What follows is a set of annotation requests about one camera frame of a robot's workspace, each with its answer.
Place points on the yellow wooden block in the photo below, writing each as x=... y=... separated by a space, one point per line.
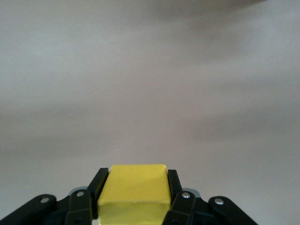
x=133 y=187

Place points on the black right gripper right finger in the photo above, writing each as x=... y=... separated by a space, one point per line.
x=187 y=208

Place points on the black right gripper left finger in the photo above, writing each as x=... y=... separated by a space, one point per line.
x=77 y=206

